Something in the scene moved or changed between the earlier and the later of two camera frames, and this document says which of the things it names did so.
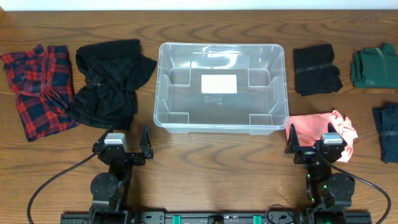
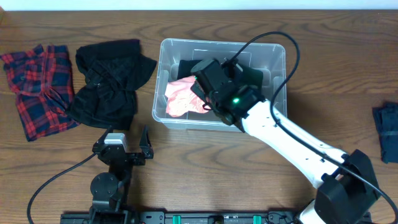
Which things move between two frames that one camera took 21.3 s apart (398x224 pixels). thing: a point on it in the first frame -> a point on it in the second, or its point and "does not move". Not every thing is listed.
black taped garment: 314,71 -> 185,66
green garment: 375,68 -> 249,76
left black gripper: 145,154 does not move
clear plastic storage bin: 221,88 does not move
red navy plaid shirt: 41,79 does not move
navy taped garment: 385,117 does not move
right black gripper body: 306,155 -> 199,88
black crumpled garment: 113,71 does not move
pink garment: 310,127 -> 181,98
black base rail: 216,217 does not move
